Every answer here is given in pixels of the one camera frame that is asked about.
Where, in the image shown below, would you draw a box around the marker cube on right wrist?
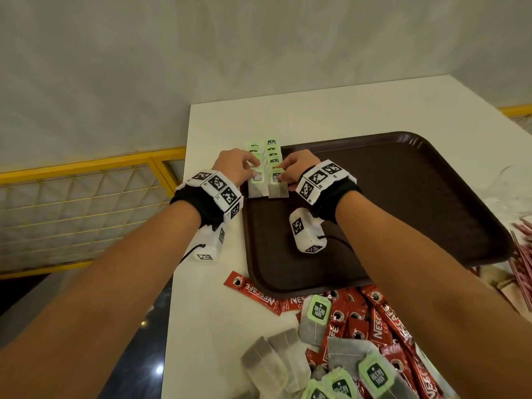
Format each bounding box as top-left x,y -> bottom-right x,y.
289,207 -> 328,255

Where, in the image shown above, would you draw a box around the green tag tea bag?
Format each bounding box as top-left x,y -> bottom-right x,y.
268,170 -> 290,199
247,170 -> 269,199

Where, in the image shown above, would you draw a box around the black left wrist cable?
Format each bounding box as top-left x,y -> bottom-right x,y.
178,243 -> 207,267

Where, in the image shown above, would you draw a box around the person's left hand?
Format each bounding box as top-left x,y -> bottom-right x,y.
211,147 -> 262,188

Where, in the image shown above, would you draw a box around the brown plastic tray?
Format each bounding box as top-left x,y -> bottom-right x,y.
241,131 -> 514,300

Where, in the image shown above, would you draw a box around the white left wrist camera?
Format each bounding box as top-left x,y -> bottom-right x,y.
192,222 -> 227,262

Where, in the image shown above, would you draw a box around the person's right forearm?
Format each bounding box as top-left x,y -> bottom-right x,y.
334,191 -> 532,399

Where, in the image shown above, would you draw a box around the person's left forearm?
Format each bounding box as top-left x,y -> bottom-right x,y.
0,199 -> 203,399

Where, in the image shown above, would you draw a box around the neat rows of tea bags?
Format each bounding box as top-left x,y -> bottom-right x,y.
245,137 -> 290,200

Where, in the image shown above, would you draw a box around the left wristband with marker tiles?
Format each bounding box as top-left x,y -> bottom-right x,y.
169,169 -> 245,229

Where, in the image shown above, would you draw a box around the pile of tea bags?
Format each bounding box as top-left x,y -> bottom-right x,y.
241,294 -> 449,399

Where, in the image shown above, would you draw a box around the wristband with marker tiles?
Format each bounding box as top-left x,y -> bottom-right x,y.
169,169 -> 245,229
294,158 -> 362,225

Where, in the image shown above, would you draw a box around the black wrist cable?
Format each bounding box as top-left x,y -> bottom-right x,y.
318,233 -> 354,250
178,243 -> 207,267

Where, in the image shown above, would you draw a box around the pile of pink stirrer sticks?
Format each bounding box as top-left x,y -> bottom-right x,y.
508,218 -> 532,312

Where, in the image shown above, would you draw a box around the person's right hand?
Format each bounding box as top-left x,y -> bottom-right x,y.
277,149 -> 323,192

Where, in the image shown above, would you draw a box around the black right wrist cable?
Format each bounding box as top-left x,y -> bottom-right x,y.
318,233 -> 354,250

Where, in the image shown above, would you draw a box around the pile of brown sugar packets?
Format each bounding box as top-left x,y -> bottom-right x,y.
478,263 -> 532,325

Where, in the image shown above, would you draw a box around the pile of red Nescafe sachets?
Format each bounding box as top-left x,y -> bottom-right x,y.
223,270 -> 446,399

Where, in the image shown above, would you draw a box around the right wristband with marker tiles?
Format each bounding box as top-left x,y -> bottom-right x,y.
294,158 -> 362,225

